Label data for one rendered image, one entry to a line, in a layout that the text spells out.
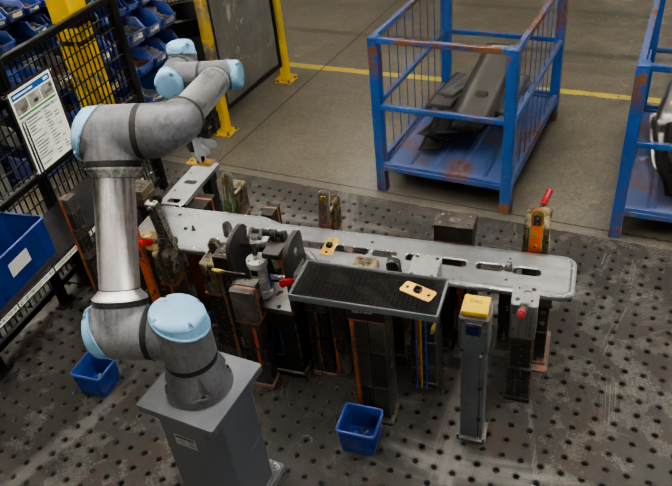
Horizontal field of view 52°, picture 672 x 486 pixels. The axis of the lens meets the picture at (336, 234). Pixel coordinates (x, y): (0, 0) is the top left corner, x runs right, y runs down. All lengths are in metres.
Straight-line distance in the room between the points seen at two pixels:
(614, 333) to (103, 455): 1.54
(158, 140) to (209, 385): 0.53
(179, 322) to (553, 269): 1.05
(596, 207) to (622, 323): 1.81
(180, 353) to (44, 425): 0.87
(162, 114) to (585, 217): 2.90
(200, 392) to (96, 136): 0.58
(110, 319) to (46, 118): 1.16
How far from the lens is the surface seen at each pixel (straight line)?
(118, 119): 1.47
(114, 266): 1.50
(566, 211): 4.01
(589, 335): 2.26
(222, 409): 1.56
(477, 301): 1.64
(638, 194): 3.92
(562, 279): 1.97
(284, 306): 1.96
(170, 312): 1.47
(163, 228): 2.10
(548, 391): 2.08
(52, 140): 2.56
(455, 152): 4.20
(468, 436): 1.95
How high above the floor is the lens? 2.26
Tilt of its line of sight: 36 degrees down
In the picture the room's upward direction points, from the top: 7 degrees counter-clockwise
